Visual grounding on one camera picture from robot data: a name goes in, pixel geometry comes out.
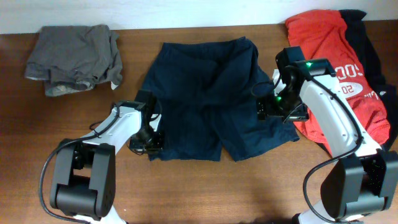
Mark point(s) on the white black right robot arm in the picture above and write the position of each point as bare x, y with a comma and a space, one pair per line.
360, 179

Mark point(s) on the navy blue shorts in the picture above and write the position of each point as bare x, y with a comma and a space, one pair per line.
204, 95

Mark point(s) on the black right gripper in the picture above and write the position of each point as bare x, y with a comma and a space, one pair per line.
300, 114

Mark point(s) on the red soccer t-shirt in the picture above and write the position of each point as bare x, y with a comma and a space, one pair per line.
324, 34

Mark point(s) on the black garment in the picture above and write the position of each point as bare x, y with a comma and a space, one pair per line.
358, 39

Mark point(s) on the grey folded garment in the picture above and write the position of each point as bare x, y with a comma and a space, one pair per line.
71, 59

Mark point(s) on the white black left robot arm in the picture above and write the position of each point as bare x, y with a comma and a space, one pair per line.
84, 178

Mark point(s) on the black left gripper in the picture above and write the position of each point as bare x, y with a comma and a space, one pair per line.
158, 144

